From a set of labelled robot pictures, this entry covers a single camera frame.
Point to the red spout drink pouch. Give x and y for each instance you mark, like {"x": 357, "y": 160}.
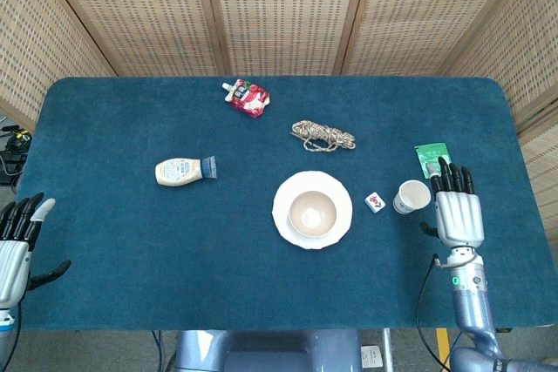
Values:
{"x": 250, "y": 99}

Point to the green foil packet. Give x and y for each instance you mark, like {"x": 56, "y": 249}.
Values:
{"x": 429, "y": 153}

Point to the white plate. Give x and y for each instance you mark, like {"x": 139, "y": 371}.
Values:
{"x": 281, "y": 211}

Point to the mayonnaise squeeze bottle blue cap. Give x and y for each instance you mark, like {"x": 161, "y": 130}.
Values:
{"x": 176, "y": 171}

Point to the blue-grey robot torso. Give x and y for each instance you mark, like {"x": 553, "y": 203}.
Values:
{"x": 270, "y": 350}

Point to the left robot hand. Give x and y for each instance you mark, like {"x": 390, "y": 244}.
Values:
{"x": 13, "y": 259}

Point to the white paper label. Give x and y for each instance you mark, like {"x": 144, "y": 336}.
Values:
{"x": 372, "y": 355}

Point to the white mahjong tile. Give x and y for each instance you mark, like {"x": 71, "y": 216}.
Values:
{"x": 375, "y": 203}

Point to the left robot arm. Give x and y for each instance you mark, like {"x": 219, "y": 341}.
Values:
{"x": 5, "y": 337}

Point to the black equipment on floor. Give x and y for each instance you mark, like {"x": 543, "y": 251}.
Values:
{"x": 13, "y": 150}

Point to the woven folding screen panel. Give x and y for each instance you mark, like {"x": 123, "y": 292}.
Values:
{"x": 523, "y": 54}
{"x": 283, "y": 10}
{"x": 35, "y": 41}
{"x": 427, "y": 10}
{"x": 139, "y": 10}

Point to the beige bowl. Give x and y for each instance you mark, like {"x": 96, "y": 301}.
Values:
{"x": 311, "y": 215}

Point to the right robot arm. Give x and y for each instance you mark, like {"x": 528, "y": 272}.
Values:
{"x": 473, "y": 306}

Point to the metal table leg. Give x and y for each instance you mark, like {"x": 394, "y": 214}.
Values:
{"x": 387, "y": 350}

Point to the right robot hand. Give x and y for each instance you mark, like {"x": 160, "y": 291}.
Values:
{"x": 460, "y": 219}

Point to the small white paper cup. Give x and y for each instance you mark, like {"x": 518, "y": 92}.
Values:
{"x": 412, "y": 195}

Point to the blue felt tablecloth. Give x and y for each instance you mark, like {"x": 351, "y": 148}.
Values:
{"x": 174, "y": 259}

